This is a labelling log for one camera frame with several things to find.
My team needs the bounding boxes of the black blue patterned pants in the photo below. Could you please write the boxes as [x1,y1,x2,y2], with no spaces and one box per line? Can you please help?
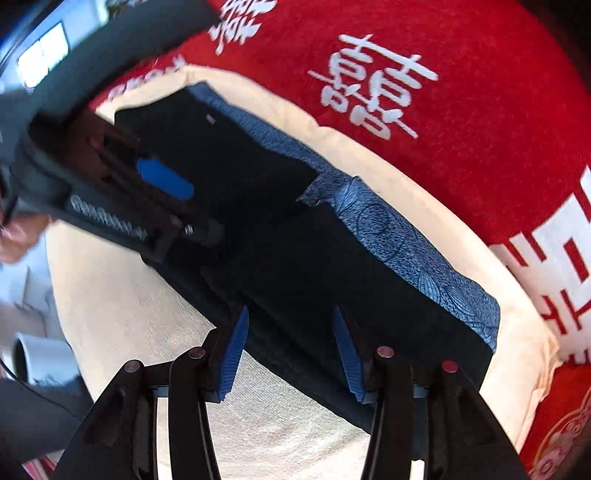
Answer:
[114,84,500,430]

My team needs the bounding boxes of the person's left hand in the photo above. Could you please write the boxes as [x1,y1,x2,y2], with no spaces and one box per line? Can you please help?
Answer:
[0,213,51,264]

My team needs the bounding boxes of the cream sofa seat cover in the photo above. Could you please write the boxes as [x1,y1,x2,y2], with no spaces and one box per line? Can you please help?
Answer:
[46,65,560,479]

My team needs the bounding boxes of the red gold floral pillow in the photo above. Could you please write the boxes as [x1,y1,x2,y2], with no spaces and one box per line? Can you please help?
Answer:
[520,363,590,479]

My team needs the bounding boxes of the red white character cushion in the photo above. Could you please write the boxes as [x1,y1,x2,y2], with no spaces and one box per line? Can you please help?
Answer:
[104,1,590,363]

